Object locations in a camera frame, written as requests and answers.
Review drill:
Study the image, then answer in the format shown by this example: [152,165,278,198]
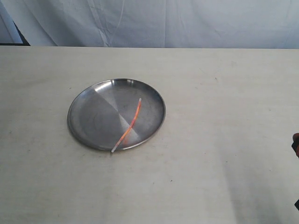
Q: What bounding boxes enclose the light blue backdrop cloth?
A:
[1,0,299,49]

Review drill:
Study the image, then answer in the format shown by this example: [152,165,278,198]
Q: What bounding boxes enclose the round steel plate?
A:
[67,78,166,152]

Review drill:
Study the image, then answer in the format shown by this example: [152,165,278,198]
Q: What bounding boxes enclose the orange glow stick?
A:
[111,98,142,153]

